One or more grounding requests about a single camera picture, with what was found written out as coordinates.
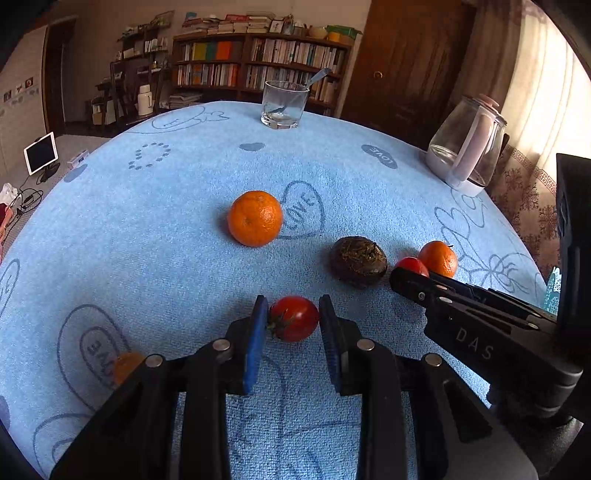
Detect white wardrobe with stickers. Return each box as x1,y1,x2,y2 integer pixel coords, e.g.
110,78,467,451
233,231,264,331
0,25,51,185

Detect small orange mandarin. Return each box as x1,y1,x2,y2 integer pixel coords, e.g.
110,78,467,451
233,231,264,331
418,240,459,279

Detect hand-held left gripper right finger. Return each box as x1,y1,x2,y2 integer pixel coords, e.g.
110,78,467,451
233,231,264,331
318,294,539,480

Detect white tablet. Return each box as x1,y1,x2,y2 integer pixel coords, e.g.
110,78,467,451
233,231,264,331
24,132,60,176

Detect small yellow-orange fruit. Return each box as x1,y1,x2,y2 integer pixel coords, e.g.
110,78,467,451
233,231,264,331
113,352,147,387

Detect clear drinking glass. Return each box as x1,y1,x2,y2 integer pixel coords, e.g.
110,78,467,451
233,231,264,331
261,80,310,131

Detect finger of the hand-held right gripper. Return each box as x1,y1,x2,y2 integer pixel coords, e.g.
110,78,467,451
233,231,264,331
389,267,557,332
427,271,557,320

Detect glass pitcher with white handle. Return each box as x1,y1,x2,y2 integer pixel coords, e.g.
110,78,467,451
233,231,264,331
425,93,508,197

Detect dimpled orange mandarin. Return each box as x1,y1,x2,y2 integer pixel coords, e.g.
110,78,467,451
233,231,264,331
227,190,284,248

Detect teal lace plastic basket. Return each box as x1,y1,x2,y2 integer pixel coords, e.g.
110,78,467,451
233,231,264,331
542,265,563,315

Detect red tomato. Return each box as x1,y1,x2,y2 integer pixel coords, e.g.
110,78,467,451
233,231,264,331
394,257,430,278
268,296,321,343

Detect black cables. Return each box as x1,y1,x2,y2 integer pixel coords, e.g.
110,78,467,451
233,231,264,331
13,185,46,217

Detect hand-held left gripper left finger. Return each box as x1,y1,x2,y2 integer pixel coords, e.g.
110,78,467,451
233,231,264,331
48,294,271,480

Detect dark brown water chestnut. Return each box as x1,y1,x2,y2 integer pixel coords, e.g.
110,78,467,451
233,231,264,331
330,235,389,289

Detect dark wooden shelving rack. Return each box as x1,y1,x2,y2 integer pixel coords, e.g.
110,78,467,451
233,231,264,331
87,23,175,126

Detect brown wooden door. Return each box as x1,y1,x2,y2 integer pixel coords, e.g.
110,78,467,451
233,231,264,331
338,0,477,149

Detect patterned curtain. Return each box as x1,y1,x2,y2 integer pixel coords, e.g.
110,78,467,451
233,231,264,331
455,0,591,280

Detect pile of loose books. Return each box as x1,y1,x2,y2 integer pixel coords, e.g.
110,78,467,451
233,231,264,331
181,10,362,41

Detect wooden bookshelf with books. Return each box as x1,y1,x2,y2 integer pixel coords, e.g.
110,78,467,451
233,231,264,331
171,32,354,117

